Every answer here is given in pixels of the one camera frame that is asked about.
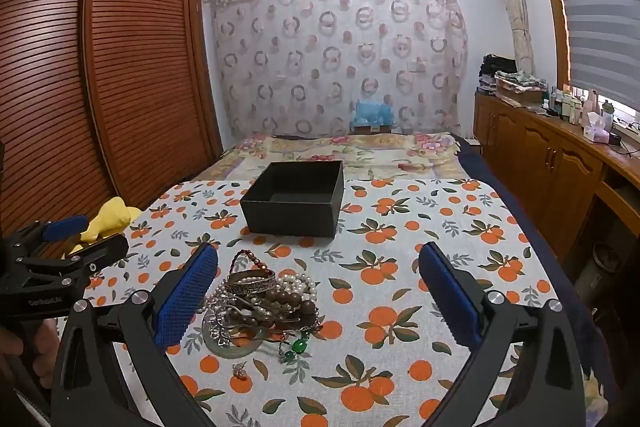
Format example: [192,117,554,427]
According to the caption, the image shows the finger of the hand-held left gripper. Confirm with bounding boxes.
[19,232,130,293]
[4,214,91,254]

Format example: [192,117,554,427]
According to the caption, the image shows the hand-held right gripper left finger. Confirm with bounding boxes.
[50,242,221,427]

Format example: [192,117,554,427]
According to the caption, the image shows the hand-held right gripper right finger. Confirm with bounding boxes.
[417,241,588,427]

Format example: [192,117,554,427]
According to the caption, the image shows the small-bead pearl strand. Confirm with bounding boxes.
[196,293,232,324]

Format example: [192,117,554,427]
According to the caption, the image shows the green jade bangle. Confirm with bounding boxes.
[202,322,275,359]

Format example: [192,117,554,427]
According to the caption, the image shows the silver metal bangles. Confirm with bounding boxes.
[226,269,279,296]

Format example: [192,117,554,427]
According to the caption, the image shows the dark red bead bracelet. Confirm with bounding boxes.
[229,249,267,279]

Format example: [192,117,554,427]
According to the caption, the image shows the brown wooden bead bracelet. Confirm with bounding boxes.
[224,288,319,329]

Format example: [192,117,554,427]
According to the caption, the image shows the large white pearl necklace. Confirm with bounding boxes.
[274,273,322,308]

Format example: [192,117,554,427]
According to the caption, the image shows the green gem pendant necklace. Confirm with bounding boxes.
[277,331,312,365]

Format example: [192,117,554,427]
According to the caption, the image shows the black box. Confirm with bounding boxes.
[240,160,346,239]

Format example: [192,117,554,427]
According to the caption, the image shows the person's left hand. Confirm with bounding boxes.
[0,319,60,390]

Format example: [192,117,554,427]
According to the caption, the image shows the orange fruit print cloth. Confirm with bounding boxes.
[55,178,551,427]

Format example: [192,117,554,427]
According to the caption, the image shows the brown slatted wooden wardrobe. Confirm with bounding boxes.
[0,0,224,258]

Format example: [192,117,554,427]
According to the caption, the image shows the wooden sideboard cabinet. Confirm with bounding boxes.
[472,89,640,270]

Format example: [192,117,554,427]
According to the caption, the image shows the floral bedsheet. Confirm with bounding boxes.
[192,131,463,182]

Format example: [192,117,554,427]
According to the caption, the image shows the small cardboard box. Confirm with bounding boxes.
[352,122,394,136]

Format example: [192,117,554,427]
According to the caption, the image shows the blue plush item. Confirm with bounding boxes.
[351,99,396,128]

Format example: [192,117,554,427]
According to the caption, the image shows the pink tissue box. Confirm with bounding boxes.
[581,111,612,144]

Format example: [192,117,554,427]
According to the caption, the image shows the group of cosmetic bottles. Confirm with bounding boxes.
[547,84,590,124]

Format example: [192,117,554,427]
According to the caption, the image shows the stack of folded clothes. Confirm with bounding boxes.
[478,54,549,106]

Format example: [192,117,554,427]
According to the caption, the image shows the circle print curtain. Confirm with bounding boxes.
[202,0,468,140]

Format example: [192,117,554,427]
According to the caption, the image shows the beige gathered curtain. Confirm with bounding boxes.
[481,0,537,78]

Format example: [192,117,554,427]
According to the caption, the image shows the grey striped window blind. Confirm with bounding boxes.
[535,0,640,104]

